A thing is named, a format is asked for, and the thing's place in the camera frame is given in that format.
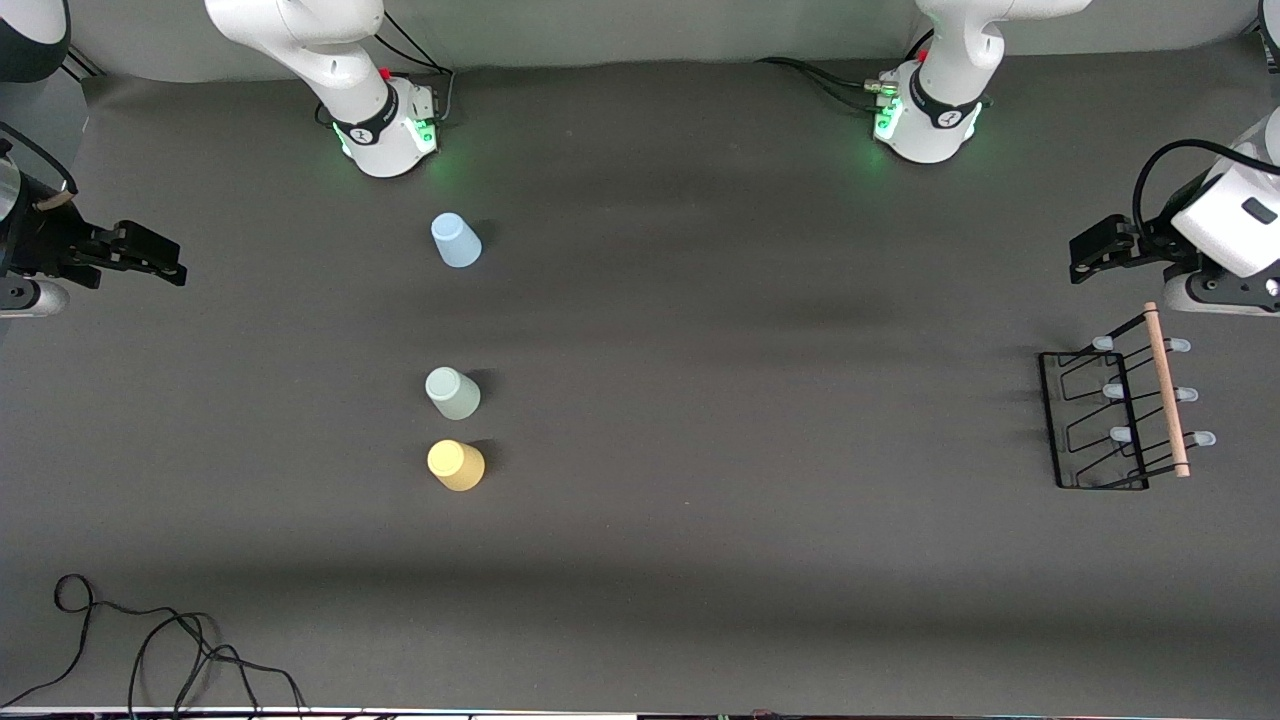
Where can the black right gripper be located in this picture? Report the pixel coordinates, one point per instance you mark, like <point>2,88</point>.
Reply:
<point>40,243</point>

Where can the pale green plastic cup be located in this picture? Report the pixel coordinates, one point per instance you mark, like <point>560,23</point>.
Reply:
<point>453,393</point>

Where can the light blue plastic cup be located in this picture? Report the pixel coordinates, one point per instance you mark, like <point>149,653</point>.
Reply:
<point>457,242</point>

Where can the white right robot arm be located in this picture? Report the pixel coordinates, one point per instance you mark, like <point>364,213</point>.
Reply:
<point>330,60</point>

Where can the yellow plastic cup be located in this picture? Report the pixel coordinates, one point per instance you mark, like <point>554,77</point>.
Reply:
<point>456,465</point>

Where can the dark grey table cloth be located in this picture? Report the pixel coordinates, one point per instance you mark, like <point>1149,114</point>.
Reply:
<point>750,400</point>

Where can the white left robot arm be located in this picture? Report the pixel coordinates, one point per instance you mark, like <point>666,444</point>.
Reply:
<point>945,70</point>

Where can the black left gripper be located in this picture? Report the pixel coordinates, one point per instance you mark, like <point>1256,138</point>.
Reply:
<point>1153,241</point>

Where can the black metal frame rail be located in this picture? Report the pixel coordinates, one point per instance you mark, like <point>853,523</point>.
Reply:
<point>85,68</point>

